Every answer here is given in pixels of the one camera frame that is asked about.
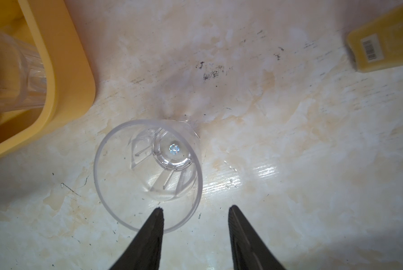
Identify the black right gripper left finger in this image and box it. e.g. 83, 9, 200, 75
111, 208, 164, 270

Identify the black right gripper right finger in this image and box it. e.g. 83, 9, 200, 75
228, 205, 285, 270

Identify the clear plastic cup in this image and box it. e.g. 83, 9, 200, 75
94, 120, 203, 233
0, 32, 47, 113

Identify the yellow plastic bin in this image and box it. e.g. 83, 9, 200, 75
0, 1, 96, 158

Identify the yellow bottle right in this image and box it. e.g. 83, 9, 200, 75
347, 4, 403, 73

